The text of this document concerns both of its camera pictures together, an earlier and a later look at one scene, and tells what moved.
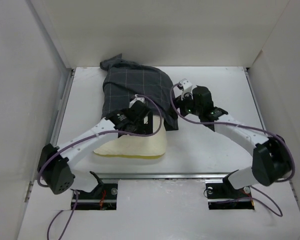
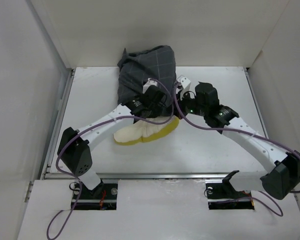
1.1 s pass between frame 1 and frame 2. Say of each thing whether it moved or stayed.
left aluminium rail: stayed
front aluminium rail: stayed
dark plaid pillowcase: moved
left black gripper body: moved
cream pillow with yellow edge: moved
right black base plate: stayed
